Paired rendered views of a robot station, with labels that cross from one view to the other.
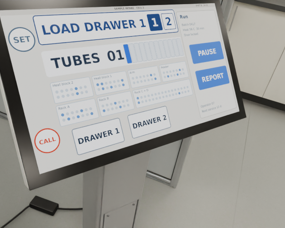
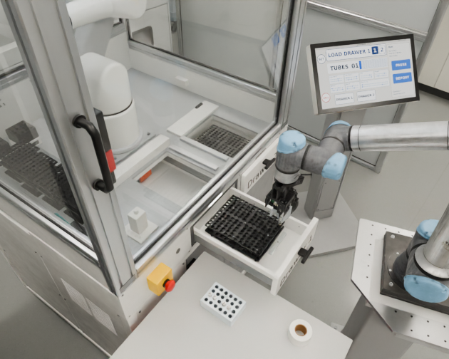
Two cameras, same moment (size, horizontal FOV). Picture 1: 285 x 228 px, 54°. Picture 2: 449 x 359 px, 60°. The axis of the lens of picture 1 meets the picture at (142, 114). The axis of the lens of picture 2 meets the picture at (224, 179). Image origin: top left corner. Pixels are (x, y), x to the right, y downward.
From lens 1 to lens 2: 136 cm
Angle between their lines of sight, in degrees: 19
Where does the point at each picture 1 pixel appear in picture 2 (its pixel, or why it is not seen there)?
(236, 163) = (441, 164)
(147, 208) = (352, 182)
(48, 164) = (325, 106)
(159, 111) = (371, 92)
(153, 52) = (372, 64)
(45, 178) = (323, 111)
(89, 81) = (343, 76)
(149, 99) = (367, 85)
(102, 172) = not seen: hidden behind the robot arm
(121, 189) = not seen: hidden behind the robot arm
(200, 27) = (399, 51)
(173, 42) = (383, 60)
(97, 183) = not seen: hidden behind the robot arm
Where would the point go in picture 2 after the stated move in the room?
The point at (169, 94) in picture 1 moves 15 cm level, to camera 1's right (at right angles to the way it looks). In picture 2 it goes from (377, 84) to (411, 92)
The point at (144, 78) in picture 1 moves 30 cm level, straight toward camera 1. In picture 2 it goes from (366, 76) to (356, 110)
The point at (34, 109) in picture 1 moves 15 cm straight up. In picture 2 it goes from (322, 85) to (329, 53)
